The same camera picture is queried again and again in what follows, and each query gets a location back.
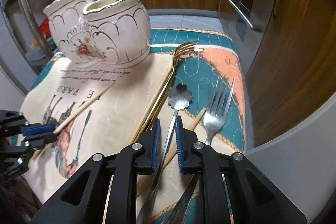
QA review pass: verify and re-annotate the crumpled red plastic bag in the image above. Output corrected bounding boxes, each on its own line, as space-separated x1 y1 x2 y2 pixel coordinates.
39 18 52 38

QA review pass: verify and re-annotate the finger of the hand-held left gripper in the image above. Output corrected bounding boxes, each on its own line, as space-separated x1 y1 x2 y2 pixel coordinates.
16 134 58 165
0 110 55 137

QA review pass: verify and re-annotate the white floral ceramic utensil holder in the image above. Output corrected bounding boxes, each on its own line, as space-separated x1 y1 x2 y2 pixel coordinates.
43 0 152 68

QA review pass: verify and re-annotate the silver flower-shaped spoon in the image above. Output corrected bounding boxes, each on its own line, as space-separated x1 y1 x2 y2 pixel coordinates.
136 83 193 224

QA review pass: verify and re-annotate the steel shelf rack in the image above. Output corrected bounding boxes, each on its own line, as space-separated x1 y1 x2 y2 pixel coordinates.
0 0 111 75

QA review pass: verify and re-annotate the wooden side cabinet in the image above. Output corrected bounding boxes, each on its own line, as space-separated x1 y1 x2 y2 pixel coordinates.
245 0 336 147

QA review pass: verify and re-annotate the wooden chopstick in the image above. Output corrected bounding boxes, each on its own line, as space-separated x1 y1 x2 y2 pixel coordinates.
157 108 207 169
52 80 115 134

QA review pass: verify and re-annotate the gold fork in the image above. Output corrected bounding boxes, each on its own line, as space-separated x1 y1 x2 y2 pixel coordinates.
131 41 198 144

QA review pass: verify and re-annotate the steel built-in oven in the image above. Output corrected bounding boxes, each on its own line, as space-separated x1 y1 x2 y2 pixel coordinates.
228 0 284 42

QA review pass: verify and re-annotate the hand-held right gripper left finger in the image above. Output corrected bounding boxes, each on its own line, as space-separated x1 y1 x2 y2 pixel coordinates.
30 117 161 224

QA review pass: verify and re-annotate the silver fork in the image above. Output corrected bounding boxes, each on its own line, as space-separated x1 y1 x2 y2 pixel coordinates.
171 77 236 224

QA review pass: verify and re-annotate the printed quilted tablecloth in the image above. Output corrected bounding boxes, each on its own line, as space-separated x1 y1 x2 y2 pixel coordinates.
20 27 246 224

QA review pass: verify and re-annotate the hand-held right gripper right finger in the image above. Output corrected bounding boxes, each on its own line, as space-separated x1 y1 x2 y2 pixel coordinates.
175 116 308 224

